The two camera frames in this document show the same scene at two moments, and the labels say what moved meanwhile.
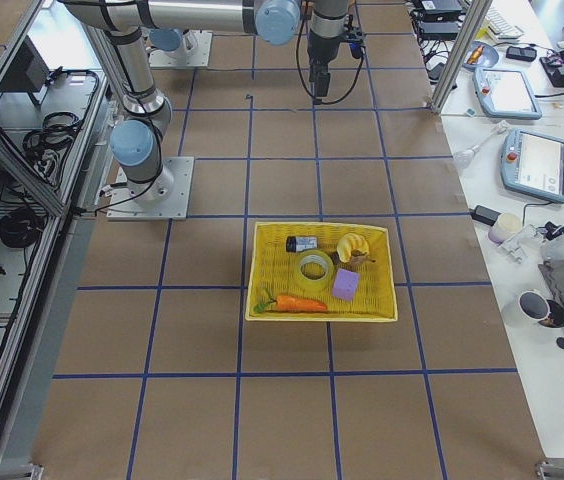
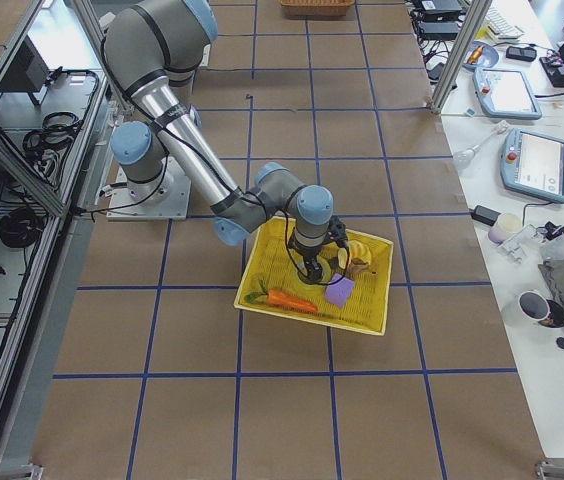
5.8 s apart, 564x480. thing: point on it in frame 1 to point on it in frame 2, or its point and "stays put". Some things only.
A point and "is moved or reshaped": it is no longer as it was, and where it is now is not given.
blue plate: x=488 y=58 stays put
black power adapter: x=485 y=215 stays put
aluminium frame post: x=475 y=16 stays put
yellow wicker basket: x=323 y=272 is moved or reshaped
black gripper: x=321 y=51 to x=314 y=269
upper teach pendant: x=506 y=93 stays put
